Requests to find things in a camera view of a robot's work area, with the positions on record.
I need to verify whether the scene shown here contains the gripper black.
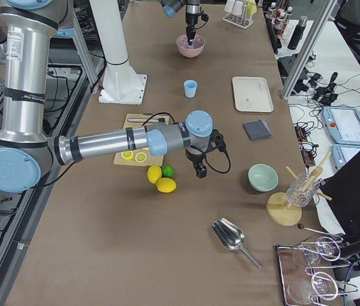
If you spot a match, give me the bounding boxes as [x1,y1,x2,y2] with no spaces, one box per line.
[185,12,199,44]
[185,148,207,178]

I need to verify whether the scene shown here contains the clear ice cubes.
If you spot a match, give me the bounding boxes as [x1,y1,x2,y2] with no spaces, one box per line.
[177,35,205,50]

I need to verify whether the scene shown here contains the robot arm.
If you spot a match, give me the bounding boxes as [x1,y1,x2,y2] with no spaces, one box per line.
[159,0,201,45]
[0,1,214,193]

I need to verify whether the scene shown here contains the white cup in rack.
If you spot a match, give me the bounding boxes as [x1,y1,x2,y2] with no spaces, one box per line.
[224,0,235,13]

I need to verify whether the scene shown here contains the pink cup in rack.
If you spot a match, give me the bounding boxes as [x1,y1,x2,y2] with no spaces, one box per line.
[232,0,244,17]

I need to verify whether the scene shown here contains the light blue cup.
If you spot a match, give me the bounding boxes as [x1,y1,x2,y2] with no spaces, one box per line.
[184,80,197,98]

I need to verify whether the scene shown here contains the yellow cup in rack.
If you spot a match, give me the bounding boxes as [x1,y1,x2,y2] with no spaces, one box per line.
[246,0,257,15]

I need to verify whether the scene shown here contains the metal ice scoop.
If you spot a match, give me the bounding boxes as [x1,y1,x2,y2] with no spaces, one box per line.
[211,217,262,269]

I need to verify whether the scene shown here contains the pink bowl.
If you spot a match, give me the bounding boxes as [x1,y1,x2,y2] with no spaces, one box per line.
[176,34,205,58]

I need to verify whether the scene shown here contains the green lime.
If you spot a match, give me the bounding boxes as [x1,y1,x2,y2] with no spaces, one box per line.
[161,164,174,178]

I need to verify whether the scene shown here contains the yellow lemon outer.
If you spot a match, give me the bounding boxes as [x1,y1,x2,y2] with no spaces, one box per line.
[156,177,177,193]

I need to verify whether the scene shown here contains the yellow lemon near board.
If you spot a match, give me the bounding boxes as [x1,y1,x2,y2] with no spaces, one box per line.
[147,165,162,184]

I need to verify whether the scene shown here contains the bamboo cutting board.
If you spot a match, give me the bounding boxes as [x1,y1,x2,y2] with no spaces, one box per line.
[114,113,170,168]

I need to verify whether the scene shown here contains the lemon half lower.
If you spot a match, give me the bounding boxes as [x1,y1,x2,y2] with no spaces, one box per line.
[135,152,147,163]

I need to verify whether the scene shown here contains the lemon half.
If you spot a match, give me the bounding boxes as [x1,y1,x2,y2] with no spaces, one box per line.
[121,150,135,161]
[135,152,147,163]

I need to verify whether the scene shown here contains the mint green bowl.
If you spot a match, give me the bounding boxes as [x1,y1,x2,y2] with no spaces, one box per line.
[248,164,279,192]

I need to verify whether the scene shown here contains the grey folded cloth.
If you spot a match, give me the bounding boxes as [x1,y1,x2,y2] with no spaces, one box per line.
[243,119,273,140]

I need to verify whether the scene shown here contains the lemon half upper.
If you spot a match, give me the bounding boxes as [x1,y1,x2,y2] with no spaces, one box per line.
[121,150,135,161]

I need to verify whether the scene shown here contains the cream rabbit tray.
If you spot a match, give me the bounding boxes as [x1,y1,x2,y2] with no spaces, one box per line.
[232,76,274,113]

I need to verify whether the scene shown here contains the wooden glass holder stand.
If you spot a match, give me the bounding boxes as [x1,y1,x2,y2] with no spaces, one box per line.
[266,151,332,226]

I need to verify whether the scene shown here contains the crystal glass on stand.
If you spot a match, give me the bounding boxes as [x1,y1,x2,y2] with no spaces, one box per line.
[286,173,321,207]

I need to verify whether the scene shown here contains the black thermos bottle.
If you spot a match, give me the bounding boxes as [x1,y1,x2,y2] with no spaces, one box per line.
[287,16,308,50]

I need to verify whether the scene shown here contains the blue teach pendant lower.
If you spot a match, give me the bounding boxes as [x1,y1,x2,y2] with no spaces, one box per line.
[331,144,360,170]

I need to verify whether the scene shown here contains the blue teach pendant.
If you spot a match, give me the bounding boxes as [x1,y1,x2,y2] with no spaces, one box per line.
[331,144,360,170]
[322,106,360,146]

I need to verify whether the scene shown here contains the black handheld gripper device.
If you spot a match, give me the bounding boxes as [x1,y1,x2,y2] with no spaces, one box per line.
[313,72,338,106]

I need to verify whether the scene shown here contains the wine glass upper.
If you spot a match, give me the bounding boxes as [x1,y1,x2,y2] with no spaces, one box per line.
[292,236,341,268]

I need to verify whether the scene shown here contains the wine glass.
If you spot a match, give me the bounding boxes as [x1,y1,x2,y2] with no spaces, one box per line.
[287,272,339,305]
[292,236,341,268]

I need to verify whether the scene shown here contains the blue teach pendant upper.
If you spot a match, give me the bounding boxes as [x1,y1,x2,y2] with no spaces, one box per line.
[322,106,360,146]

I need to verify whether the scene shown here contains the black laptop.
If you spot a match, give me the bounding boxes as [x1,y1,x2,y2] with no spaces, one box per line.
[321,151,360,236]

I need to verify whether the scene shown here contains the wine glass lower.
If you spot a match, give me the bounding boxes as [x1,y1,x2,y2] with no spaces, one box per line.
[287,272,339,305]

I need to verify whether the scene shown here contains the white wire cup rack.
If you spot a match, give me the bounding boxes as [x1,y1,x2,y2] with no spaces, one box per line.
[222,0,254,29]

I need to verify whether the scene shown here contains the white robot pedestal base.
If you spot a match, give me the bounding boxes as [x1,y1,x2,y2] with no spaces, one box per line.
[90,0,147,105]

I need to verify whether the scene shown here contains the aluminium frame post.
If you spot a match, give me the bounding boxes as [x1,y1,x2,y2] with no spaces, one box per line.
[280,0,337,100]

